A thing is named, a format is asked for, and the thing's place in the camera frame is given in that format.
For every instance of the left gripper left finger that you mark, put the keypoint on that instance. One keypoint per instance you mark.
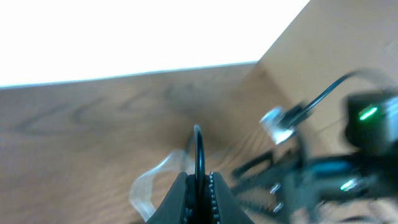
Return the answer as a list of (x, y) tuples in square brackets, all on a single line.
[(179, 204)]

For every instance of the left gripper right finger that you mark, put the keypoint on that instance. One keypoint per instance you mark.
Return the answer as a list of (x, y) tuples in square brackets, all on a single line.
[(224, 208)]

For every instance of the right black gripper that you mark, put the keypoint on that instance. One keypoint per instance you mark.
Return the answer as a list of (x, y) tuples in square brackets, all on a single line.
[(292, 180)]

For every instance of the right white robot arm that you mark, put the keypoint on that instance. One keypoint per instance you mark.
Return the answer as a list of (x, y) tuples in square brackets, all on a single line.
[(371, 171)]

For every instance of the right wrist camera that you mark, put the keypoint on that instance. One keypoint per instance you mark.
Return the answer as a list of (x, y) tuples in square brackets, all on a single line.
[(272, 124)]

